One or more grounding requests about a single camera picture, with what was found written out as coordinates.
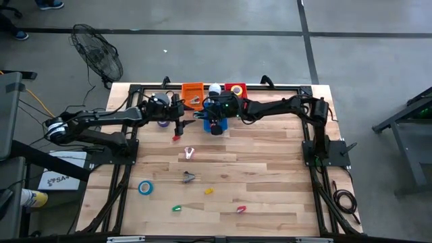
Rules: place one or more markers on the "orange plastic basket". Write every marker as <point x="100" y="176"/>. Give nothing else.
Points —
<point x="192" y="88"/>

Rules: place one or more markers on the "white printed box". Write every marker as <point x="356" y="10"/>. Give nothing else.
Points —
<point x="60" y="180"/>

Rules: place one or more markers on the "person's foot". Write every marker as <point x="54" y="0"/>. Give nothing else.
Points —
<point x="21" y="35"/>
<point x="50" y="4"/>

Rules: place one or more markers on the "small yellow stapler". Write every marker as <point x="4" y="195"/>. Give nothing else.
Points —
<point x="209" y="191"/>

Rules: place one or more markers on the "black crossbeam with silver brackets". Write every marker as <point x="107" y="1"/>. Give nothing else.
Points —
<point x="189" y="241"/>

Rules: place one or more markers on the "small green stapler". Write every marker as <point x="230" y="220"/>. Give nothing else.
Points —
<point x="176" y="208"/>

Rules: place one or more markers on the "black aluminium table frame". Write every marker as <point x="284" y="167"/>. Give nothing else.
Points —
<point x="158" y="87"/>

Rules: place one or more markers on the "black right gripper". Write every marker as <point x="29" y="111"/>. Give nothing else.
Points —
<point x="216" y="130"/>

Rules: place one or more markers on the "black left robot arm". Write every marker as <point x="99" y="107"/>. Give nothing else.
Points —
<point x="111" y="114"/>

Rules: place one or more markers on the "blue tape roll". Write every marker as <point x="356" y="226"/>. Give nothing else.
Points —
<point x="139" y="188"/>

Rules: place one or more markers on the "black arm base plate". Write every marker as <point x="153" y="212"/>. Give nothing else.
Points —
<point x="339" y="153"/>
<point x="101" y="158"/>

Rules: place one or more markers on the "pink staple remover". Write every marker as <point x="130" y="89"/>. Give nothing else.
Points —
<point x="187" y="155"/>

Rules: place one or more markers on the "small red stapler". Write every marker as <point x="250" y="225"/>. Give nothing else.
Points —
<point x="175" y="138"/>
<point x="241" y="209"/>

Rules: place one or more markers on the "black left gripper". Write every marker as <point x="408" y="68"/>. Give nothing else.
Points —
<point x="178" y="114"/>

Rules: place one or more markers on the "grey equipment case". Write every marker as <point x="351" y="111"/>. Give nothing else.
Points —
<point x="11" y="175"/>
<point x="10" y="118"/>

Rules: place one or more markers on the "black diagonal bar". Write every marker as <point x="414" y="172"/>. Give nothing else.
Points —
<point x="50" y="162"/>

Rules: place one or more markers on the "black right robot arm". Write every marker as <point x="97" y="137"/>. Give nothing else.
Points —
<point x="270" y="108"/>

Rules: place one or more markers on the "red plastic basket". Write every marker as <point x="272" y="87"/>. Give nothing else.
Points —
<point x="243" y="88"/>

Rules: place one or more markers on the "black floor fan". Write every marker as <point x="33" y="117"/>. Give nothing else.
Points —
<point x="98" y="54"/>

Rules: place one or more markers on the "purple tape roll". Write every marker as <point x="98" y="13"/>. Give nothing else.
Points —
<point x="163" y="125"/>

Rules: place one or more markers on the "dark metal cart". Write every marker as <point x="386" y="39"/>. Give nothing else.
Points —
<point x="406" y="152"/>

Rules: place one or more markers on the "dark staple remover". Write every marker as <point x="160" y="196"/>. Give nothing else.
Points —
<point x="187" y="177"/>

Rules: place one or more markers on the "blue plastic basket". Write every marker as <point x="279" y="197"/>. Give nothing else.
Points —
<point x="206" y="126"/>

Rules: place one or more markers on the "black chair base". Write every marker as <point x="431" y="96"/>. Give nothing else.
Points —
<point x="10" y="11"/>

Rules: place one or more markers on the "white light bulb on base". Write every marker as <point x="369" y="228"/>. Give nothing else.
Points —
<point x="215" y="88"/>

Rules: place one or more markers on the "yellow and white bottle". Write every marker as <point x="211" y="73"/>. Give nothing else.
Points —
<point x="33" y="198"/>

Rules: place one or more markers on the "yellow tape roll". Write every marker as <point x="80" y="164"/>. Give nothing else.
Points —
<point x="232" y="90"/>

